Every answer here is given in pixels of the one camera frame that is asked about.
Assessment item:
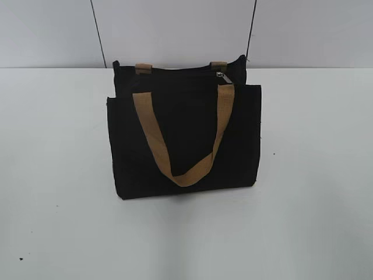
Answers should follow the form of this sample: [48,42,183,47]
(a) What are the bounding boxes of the black tote bag tan handles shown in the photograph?
[107,55,262,200]

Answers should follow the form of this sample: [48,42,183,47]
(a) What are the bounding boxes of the silver zipper pull with ring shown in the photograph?
[216,72,233,84]

